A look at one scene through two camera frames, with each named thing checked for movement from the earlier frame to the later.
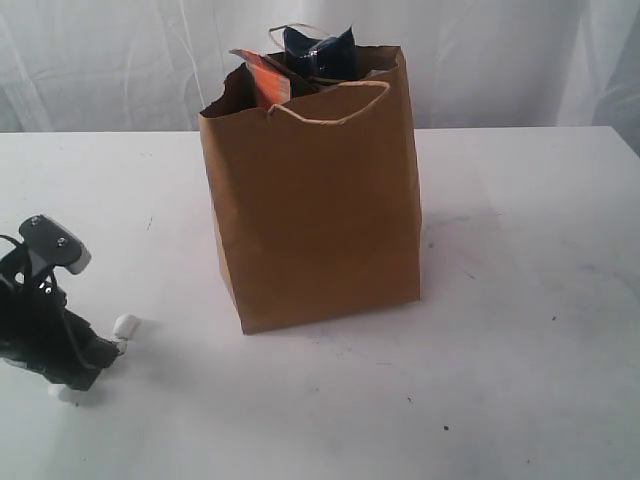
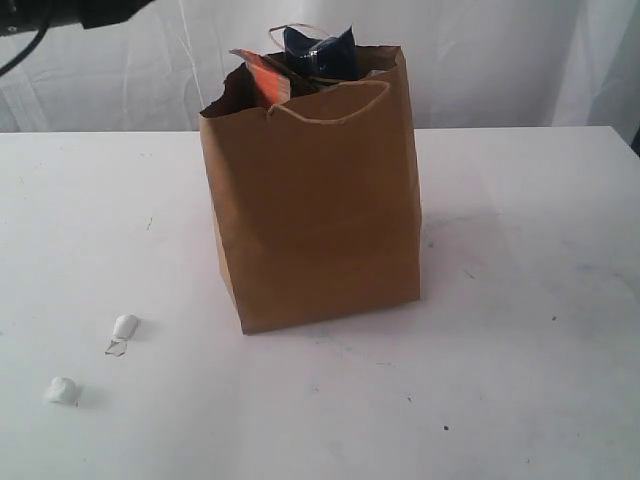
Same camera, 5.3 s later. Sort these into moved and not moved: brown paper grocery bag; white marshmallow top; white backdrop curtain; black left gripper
Moved: black left gripper
Not moved: brown paper grocery bag; white marshmallow top; white backdrop curtain
